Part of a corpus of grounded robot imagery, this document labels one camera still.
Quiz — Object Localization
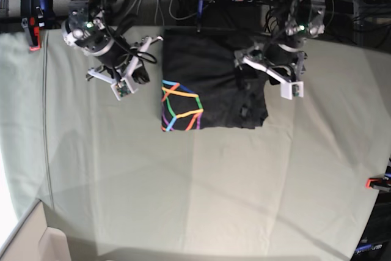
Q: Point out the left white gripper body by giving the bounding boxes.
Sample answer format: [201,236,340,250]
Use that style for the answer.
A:
[234,45,306,100]

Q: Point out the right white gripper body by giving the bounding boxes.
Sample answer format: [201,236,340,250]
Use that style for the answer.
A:
[86,36,164,101]

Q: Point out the black t-shirt with colourful print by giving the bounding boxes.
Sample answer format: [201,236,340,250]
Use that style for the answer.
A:
[159,0,269,133]

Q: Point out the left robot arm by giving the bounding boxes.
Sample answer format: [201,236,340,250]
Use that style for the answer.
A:
[235,0,326,100]

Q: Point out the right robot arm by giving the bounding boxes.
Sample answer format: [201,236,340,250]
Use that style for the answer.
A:
[62,0,163,101]

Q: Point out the red black clamp centre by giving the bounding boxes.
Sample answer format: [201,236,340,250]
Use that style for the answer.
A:
[195,0,203,33]

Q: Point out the red black clamp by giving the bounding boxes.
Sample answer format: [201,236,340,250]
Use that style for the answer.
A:
[20,0,55,51]
[366,165,390,193]
[195,0,203,33]

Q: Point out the light green table cloth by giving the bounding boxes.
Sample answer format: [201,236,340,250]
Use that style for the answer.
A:
[1,31,390,260]

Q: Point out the red black clamp left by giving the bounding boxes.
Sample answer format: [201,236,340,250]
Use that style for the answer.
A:
[20,0,55,51]

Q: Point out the red black clamp right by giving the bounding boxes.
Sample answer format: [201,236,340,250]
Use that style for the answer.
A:
[366,165,390,193]

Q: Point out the beige cardboard box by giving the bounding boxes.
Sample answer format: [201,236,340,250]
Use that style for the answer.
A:
[1,199,71,261]

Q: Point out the white cable loop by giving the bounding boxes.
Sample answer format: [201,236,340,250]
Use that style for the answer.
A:
[131,0,181,26]

